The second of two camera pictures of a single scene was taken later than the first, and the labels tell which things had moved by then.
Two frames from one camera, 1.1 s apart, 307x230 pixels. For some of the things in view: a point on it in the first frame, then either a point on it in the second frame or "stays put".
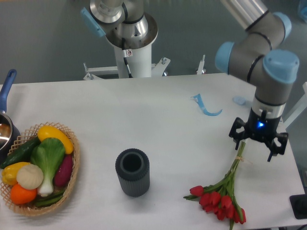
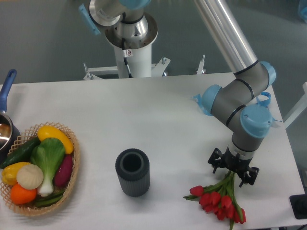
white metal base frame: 94,73 stays put
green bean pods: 45,201 stays put
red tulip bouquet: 220,199 stays put
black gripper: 261,127 -> 218,159
